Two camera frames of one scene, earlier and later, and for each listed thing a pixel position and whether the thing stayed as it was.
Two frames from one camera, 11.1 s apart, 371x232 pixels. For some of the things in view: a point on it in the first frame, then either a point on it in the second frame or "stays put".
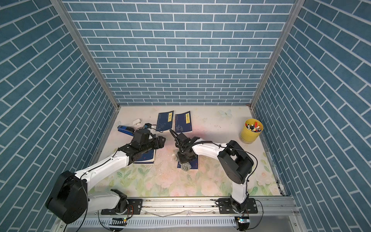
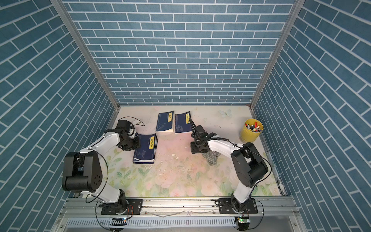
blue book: (194, 164) -> (145, 154)
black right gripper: (182, 160) -> (193, 148)
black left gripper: (161, 143) -> (136, 145)
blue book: (183, 122) stays put
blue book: (164, 121) stays put
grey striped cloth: (185, 166) -> (211, 157)
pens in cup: (254, 128) stays put
